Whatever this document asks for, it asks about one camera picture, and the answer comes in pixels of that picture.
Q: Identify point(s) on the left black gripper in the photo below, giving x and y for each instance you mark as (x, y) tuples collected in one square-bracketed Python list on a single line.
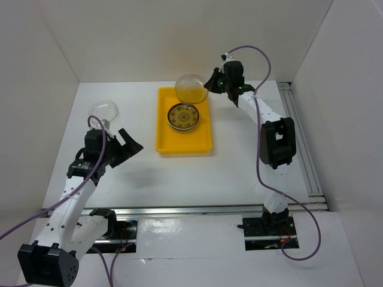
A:
[(134, 146)]

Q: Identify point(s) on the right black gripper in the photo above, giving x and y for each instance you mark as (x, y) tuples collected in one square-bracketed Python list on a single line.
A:
[(211, 85)]

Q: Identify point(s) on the clear grey plastic plate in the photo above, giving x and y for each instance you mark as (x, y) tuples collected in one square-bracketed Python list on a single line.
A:
[(190, 89)]

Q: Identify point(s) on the yellow patterned plate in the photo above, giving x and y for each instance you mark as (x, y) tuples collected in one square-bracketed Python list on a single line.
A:
[(183, 118)]

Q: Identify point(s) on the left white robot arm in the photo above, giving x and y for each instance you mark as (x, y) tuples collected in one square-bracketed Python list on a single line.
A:
[(53, 258)]

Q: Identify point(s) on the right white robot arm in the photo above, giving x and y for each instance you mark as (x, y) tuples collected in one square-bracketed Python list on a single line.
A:
[(276, 137)]

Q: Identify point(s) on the yellow plastic bin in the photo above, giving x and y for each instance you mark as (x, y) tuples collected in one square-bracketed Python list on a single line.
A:
[(169, 141)]

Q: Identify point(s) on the clear plastic plate left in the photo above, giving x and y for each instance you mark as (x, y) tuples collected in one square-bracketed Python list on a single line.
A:
[(105, 110)]

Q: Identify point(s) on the white front cover board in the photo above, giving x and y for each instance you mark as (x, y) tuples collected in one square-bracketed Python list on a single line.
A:
[(202, 236)]

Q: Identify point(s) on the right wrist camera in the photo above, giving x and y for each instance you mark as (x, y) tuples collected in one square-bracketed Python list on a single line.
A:
[(226, 58)]

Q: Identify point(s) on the aluminium rail right side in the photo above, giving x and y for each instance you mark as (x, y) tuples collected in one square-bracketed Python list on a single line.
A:
[(317, 201)]

